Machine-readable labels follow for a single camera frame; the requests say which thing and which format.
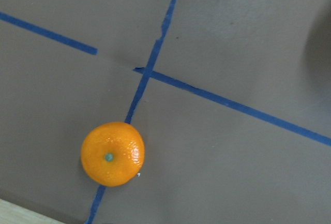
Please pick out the orange mandarin fruit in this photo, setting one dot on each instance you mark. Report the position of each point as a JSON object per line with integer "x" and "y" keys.
{"x": 112, "y": 154}

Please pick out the wooden cutting board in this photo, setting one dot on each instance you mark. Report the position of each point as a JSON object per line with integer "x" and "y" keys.
{"x": 12, "y": 213}

